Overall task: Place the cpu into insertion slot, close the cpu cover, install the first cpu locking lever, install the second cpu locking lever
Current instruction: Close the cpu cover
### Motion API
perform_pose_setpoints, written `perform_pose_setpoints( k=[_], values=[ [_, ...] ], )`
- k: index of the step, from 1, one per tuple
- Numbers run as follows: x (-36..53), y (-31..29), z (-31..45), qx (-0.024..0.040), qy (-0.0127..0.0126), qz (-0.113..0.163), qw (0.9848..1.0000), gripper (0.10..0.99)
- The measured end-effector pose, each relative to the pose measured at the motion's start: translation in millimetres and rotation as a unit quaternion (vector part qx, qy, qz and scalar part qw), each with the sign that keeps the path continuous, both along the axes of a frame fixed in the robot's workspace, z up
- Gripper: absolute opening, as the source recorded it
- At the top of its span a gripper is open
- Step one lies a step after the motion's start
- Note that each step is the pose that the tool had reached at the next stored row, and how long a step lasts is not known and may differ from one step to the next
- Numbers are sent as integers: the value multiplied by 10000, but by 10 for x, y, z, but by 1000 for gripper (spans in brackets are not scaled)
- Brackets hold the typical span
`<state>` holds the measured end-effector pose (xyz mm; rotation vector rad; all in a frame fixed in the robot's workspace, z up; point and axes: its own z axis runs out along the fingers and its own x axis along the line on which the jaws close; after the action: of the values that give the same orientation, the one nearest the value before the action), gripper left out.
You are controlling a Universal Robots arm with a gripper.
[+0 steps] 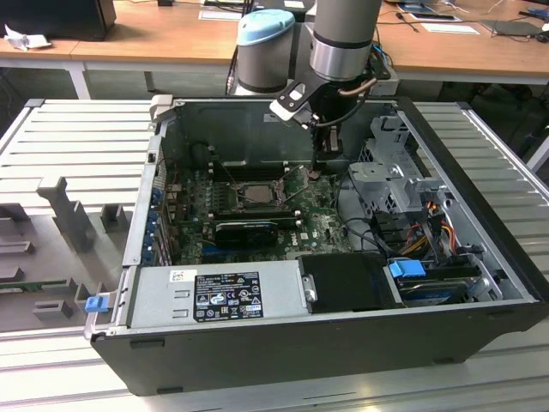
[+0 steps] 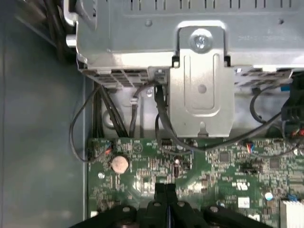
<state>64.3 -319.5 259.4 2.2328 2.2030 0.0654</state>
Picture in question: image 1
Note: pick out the grey parts rack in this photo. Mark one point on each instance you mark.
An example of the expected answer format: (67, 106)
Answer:
(68, 214)

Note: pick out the black PC case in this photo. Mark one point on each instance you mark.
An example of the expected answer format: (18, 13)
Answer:
(300, 356)

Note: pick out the blue case latch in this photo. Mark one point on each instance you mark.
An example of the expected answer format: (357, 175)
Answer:
(96, 304)

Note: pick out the hard disk in blue carrier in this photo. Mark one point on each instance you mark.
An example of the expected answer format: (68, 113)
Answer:
(405, 270)

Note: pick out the black box on desk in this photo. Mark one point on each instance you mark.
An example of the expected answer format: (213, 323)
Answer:
(56, 19)

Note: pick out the blue card retention clips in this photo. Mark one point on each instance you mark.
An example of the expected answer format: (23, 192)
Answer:
(152, 227)

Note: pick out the green motherboard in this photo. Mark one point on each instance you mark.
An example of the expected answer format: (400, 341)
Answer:
(317, 214)

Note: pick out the black RAM slot bank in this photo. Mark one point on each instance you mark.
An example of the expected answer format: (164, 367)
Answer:
(251, 170)
(253, 213)

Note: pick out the metal drive cage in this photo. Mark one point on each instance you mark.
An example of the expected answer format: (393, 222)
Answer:
(377, 176)

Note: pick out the crumpled white paper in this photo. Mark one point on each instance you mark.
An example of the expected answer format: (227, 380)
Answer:
(25, 38)

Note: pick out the wooden desk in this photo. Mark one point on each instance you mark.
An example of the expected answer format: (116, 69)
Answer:
(171, 34)

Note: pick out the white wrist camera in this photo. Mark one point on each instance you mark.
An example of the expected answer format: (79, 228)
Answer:
(287, 109)

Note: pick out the green RAM stick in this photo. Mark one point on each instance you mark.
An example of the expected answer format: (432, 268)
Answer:
(30, 286)

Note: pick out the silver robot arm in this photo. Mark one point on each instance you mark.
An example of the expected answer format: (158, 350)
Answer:
(343, 38)

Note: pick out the CPU socket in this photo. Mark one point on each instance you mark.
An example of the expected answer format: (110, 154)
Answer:
(280, 195)

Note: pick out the black graphics card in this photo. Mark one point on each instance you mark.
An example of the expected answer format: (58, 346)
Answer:
(246, 234)

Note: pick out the silver power supply unit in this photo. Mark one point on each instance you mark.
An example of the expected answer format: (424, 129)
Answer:
(154, 296)

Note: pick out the white paper sheet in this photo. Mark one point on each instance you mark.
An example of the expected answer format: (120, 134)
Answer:
(448, 28)
(218, 14)

